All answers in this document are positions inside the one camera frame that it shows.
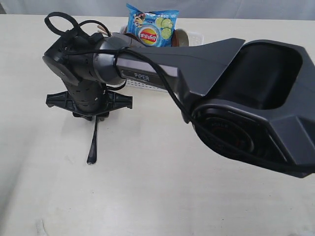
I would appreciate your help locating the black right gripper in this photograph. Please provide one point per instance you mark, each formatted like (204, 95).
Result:
(90, 99)

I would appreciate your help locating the silver fork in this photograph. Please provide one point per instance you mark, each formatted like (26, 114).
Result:
(92, 156)

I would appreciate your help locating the blue chips bag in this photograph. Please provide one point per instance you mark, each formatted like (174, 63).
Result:
(153, 29)

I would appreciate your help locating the brown wooden plate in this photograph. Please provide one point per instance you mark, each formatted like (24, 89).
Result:
(180, 38)

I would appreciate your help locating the wooden chopstick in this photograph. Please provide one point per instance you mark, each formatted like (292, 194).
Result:
(103, 30)

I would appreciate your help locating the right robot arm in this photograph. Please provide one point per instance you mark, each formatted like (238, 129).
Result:
(252, 102)

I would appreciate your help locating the white perforated plastic basket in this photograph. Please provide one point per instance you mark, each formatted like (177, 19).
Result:
(195, 39)

